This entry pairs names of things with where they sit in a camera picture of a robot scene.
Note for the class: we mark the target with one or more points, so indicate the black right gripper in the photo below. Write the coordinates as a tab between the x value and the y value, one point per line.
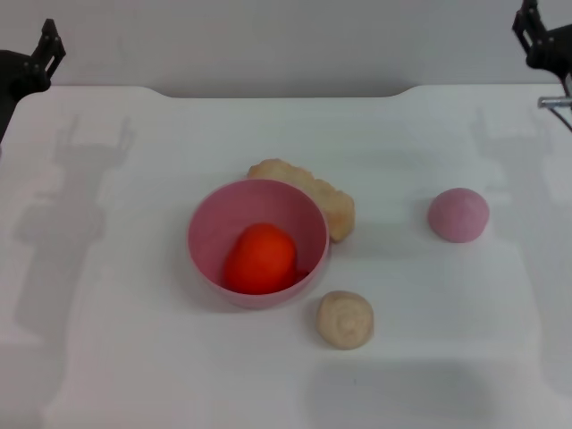
554	49

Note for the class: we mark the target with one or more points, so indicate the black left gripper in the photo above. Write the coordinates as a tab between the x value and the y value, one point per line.
18	76

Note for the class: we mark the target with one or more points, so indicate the pink plastic bowl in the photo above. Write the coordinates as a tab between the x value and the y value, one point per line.
232	219

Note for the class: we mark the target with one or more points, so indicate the orange toy fruit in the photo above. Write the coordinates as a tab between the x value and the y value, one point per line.
259	259

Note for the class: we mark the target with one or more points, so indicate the pink round bun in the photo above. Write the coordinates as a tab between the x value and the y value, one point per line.
458	214

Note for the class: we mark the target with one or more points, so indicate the long golden bread loaf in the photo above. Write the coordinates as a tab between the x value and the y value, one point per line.
330	201

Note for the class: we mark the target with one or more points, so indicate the beige round bun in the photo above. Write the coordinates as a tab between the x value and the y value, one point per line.
345	319

